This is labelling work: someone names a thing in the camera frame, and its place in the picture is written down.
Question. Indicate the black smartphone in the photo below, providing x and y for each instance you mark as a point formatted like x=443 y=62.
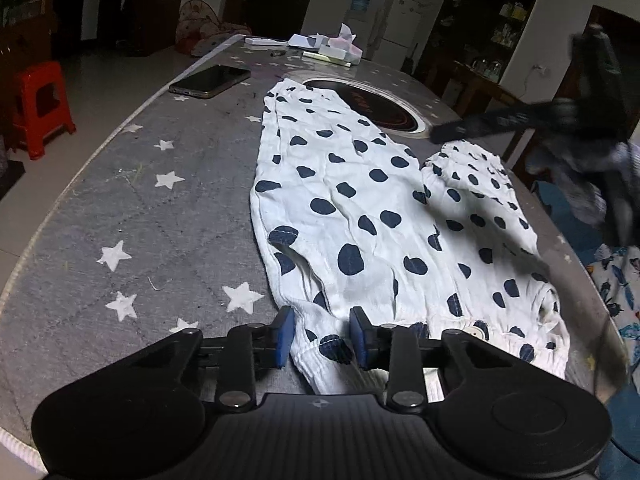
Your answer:
x=210 y=81

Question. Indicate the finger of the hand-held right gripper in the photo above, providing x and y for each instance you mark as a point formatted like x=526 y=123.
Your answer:
x=492 y=121

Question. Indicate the wooden side table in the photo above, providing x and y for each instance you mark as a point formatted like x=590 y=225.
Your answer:
x=492 y=90

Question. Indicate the white tissue box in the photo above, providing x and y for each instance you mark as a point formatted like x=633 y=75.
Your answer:
x=342 y=52

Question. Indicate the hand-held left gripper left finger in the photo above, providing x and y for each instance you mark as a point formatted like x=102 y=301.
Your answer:
x=283 y=340

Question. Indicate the yellow notepad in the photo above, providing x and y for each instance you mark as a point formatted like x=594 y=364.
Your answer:
x=325 y=59

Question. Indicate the dark wooden display cabinet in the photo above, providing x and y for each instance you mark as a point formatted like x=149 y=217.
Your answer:
x=480 y=20

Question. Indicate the grey star tablecloth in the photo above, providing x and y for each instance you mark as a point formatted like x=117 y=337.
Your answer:
x=150 y=220

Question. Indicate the round built-in induction cooktop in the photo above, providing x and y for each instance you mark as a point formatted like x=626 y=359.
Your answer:
x=380 y=105

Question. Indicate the red plastic stool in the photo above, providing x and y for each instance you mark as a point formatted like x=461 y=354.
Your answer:
x=42 y=110

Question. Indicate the water dispenser with blue bottle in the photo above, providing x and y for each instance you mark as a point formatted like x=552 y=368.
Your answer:
x=360 y=15

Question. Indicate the white paper box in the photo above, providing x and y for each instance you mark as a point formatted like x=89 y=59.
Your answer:
x=305 y=41

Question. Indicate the white polka dot pants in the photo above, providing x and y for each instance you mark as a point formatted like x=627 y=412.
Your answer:
x=380 y=220

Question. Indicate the white refrigerator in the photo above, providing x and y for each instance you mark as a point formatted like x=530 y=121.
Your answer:
x=402 y=25

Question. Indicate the floral printed cloth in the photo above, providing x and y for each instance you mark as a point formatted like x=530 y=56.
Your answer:
x=620 y=300

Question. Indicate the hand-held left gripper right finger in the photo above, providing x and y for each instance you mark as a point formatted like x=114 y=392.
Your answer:
x=359 y=342

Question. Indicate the dark wooden wardrobe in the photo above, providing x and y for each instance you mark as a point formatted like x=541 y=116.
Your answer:
x=150 y=5

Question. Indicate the pink folding food cover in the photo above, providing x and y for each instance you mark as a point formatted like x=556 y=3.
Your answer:
x=197 y=25

